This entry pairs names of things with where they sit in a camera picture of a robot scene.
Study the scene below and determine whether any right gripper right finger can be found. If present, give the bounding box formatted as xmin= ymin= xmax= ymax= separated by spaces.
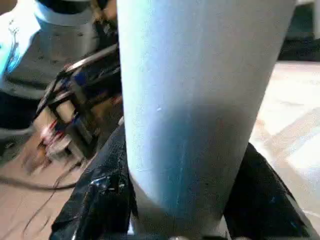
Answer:
xmin=223 ymin=142 xmax=312 ymax=240

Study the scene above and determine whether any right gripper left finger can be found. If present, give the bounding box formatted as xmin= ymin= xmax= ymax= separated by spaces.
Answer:
xmin=51 ymin=122 xmax=138 ymax=240

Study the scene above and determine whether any white plastic table leg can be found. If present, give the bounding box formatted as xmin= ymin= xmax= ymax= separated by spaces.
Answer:
xmin=116 ymin=0 xmax=298 ymax=240

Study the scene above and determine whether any silver robot body part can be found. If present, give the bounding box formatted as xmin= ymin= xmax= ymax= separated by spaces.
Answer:
xmin=0 ymin=0 xmax=101 ymax=101

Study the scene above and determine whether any thin dark loose cable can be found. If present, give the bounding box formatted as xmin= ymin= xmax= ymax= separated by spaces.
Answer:
xmin=0 ymin=174 xmax=83 ymax=191

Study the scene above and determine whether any tangled wire bundle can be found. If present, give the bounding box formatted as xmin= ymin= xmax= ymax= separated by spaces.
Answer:
xmin=37 ymin=42 xmax=123 ymax=161

